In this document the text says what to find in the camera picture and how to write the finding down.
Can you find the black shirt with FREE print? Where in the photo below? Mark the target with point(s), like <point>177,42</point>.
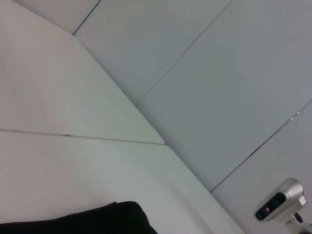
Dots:
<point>97,219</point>

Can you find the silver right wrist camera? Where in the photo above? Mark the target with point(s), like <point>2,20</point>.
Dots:
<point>280,201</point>

